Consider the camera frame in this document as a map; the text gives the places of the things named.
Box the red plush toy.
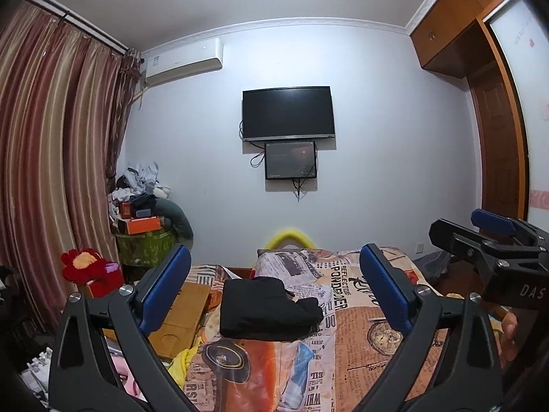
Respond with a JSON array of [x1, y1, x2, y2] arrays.
[[61, 248, 113, 297]]

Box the pile of clothes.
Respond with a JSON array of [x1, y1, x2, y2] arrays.
[[109, 161, 172, 219]]

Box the wooden overhead cabinet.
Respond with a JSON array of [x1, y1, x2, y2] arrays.
[[409, 0, 522, 79]]

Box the yellow foam ring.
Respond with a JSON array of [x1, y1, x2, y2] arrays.
[[264, 229, 314, 250]]

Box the small black wall monitor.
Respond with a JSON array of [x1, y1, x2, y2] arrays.
[[264, 141, 317, 180]]

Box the white air conditioner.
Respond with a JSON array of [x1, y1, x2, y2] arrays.
[[143, 37, 224, 87]]

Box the striped brown curtain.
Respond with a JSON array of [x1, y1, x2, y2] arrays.
[[0, 0, 142, 335]]

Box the scattered magazines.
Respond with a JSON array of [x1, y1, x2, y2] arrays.
[[21, 343, 142, 400]]

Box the white curtain rail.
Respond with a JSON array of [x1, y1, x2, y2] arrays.
[[26, 0, 129, 54]]

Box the orange flat box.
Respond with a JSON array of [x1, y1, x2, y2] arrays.
[[126, 217, 164, 235]]

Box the printed blanket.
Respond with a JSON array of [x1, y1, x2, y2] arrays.
[[167, 247, 502, 412]]

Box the white wardrobe door pink print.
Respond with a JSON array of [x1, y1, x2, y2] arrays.
[[489, 0, 549, 229]]

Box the yellow cloth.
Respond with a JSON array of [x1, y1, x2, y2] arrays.
[[167, 343, 202, 380]]

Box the grey cushion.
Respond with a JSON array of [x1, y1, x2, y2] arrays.
[[154, 198, 195, 241]]

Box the wooden lap desk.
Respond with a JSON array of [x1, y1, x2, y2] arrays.
[[146, 281, 213, 360]]

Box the brown wooden door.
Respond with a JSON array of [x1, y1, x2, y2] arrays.
[[465, 66, 528, 224]]

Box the large black wall television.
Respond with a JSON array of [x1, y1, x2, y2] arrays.
[[242, 86, 336, 142]]

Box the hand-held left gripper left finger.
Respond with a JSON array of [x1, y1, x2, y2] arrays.
[[48, 244, 198, 412]]

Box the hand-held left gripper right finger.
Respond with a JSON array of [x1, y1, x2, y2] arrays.
[[356, 244, 502, 412]]

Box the person's right hand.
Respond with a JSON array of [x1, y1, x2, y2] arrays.
[[500, 311, 522, 363]]

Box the grey blue bag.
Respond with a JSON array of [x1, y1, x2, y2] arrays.
[[414, 252, 451, 284]]

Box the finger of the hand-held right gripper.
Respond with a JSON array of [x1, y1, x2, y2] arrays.
[[471, 208, 549, 245], [429, 218, 500, 267]]

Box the black hooded jacket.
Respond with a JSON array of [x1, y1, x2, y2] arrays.
[[220, 277, 324, 340]]

